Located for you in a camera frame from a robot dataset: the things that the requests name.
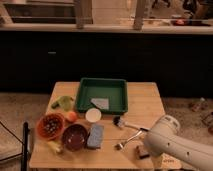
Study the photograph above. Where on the orange bowl with beads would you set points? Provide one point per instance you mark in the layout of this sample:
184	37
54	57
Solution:
50	126

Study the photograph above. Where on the black chair frame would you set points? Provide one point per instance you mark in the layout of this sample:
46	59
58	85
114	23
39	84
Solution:
24	142

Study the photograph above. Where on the dark maroon bowl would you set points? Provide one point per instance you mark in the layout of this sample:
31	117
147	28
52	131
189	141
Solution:
74	137

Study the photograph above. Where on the orange fruit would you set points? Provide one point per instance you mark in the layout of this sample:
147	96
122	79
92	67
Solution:
71	116

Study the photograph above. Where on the red object on shelf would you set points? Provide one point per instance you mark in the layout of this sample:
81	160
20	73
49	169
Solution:
178	22

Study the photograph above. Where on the grey cloth in tray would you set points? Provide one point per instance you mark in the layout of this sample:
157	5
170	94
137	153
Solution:
101	103

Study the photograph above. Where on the silver metal fork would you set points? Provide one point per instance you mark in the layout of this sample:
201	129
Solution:
122	144

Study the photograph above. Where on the brown felt board eraser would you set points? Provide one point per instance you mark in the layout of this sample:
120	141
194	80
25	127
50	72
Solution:
141	152

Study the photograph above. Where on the blue grey sponge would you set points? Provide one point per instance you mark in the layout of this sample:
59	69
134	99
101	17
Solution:
95	137

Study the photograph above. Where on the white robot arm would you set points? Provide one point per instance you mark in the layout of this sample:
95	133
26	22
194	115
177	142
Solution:
162	138

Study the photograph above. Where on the white round cup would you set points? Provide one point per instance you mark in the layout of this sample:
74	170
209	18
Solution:
93	115

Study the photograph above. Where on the black dish brush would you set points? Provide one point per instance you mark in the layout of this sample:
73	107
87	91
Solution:
121	123

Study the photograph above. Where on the green plastic tray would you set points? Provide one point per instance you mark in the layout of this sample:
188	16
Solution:
113	91

